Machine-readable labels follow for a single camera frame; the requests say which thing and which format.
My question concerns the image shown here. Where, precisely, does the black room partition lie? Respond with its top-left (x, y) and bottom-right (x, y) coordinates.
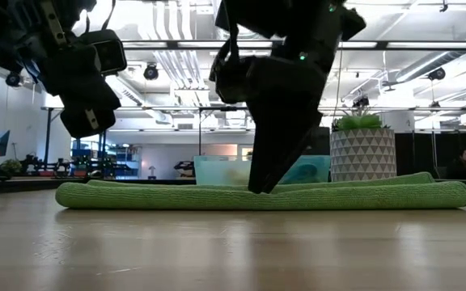
top-left (394, 120), bottom-right (466, 182)

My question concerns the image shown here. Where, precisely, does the black metal rack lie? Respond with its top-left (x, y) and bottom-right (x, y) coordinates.
top-left (40, 104), bottom-right (111, 179)

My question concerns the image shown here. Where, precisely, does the thin hanging black cable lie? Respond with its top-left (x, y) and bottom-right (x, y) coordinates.
top-left (332, 48), bottom-right (344, 122)

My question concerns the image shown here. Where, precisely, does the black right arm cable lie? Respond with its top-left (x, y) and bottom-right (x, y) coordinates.
top-left (215, 0), bottom-right (243, 61)

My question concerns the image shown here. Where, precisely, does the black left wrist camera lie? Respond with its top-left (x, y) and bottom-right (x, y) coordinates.
top-left (78, 28), bottom-right (129, 78)

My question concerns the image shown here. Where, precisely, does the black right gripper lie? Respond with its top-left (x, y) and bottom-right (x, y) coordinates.
top-left (245, 54), bottom-right (328, 196)

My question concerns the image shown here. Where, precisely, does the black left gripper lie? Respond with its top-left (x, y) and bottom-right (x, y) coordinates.
top-left (37, 42), bottom-right (122, 140)

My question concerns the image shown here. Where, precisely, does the bright green microfiber towel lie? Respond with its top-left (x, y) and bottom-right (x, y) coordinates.
top-left (54, 171), bottom-right (466, 212)

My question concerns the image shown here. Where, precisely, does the small green potted plant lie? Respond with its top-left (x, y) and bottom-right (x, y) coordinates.
top-left (0, 158), bottom-right (23, 177)

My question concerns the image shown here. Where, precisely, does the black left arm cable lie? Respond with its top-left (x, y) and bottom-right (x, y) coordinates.
top-left (83, 0), bottom-right (117, 34)

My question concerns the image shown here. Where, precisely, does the black monitor back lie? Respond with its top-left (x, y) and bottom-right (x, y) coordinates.
top-left (312, 126), bottom-right (332, 157)

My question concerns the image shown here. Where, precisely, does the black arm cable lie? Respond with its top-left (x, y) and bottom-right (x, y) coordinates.
top-left (215, 0), bottom-right (243, 61)
top-left (83, 0), bottom-right (117, 34)

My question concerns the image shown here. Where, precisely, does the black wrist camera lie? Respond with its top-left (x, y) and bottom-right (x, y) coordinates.
top-left (78, 28), bottom-right (129, 78)
top-left (209, 40), bottom-right (256, 105)

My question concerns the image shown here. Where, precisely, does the succulent in triangle-patterned pot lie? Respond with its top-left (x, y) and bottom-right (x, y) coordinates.
top-left (329, 107), bottom-right (398, 183)

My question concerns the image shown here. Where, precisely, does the person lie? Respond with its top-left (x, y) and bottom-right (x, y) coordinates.
top-left (445, 148), bottom-right (466, 181)

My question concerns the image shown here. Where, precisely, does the white rectangular air duct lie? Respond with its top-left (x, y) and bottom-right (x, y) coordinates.
top-left (103, 74), bottom-right (173, 124)

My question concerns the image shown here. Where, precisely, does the white ceiling pipe bundle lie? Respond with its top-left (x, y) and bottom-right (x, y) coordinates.
top-left (138, 0), bottom-right (218, 127)

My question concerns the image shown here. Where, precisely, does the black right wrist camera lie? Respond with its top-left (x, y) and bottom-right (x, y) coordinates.
top-left (209, 40), bottom-right (256, 105)

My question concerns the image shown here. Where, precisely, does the ceiling light strip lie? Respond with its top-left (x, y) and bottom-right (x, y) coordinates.
top-left (177, 40), bottom-right (273, 49)
top-left (121, 40), bottom-right (167, 49)
top-left (337, 40), bottom-right (379, 49)
top-left (386, 41), bottom-right (466, 50)

